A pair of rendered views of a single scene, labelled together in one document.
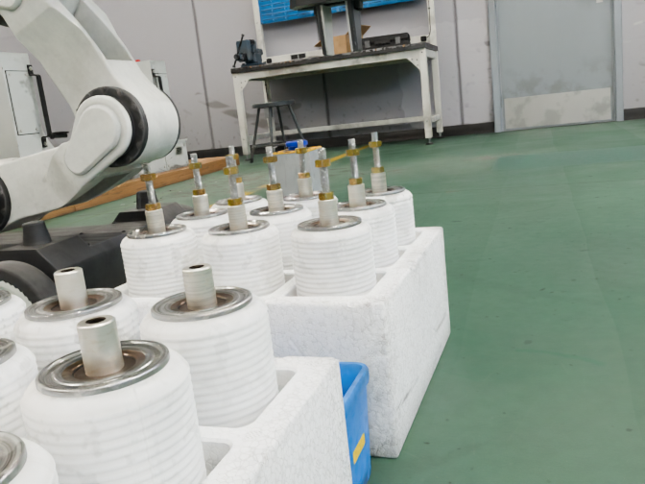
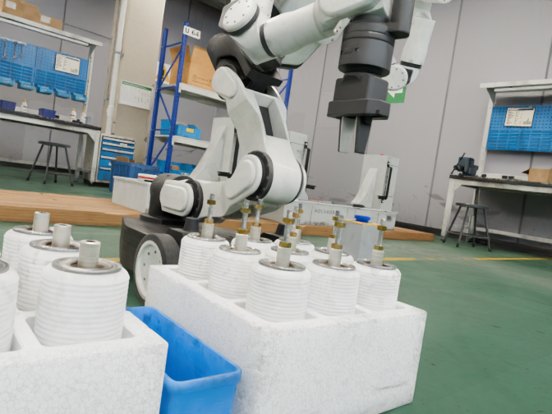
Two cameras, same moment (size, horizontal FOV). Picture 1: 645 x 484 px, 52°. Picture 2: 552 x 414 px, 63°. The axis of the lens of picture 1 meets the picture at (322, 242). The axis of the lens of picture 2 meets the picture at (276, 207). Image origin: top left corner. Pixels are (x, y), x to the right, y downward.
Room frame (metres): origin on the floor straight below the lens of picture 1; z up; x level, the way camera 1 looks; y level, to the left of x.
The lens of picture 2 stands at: (0.13, -0.34, 0.38)
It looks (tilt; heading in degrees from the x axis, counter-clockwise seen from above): 3 degrees down; 30
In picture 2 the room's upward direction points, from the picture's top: 8 degrees clockwise
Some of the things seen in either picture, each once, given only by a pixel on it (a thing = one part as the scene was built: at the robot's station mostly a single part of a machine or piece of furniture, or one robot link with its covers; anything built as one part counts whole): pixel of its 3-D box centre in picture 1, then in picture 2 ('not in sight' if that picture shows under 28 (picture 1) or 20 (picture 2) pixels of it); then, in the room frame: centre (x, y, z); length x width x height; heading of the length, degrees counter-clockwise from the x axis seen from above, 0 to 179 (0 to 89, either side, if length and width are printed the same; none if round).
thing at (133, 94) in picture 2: not in sight; (135, 95); (4.92, 5.10, 1.38); 0.49 x 0.02 x 0.35; 161
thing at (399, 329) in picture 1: (290, 320); (278, 332); (0.91, 0.06, 0.09); 0.39 x 0.39 x 0.18; 69
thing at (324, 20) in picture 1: (322, 31); (343, 135); (0.87, -0.03, 0.48); 0.03 x 0.02 x 0.06; 157
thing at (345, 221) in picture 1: (329, 224); (282, 265); (0.75, -0.01, 0.25); 0.08 x 0.08 x 0.01
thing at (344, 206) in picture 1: (358, 205); (333, 265); (0.86, -0.05, 0.25); 0.08 x 0.08 x 0.01
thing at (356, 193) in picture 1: (357, 196); (334, 258); (0.86, -0.05, 0.26); 0.02 x 0.02 x 0.03
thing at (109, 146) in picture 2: not in sight; (108, 161); (4.31, 4.78, 0.34); 0.59 x 0.47 x 0.69; 71
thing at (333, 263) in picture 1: (337, 299); (273, 321); (0.75, -0.01, 0.16); 0.10 x 0.10 x 0.18
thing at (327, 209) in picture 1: (328, 213); (282, 257); (0.75, -0.01, 0.26); 0.02 x 0.02 x 0.03
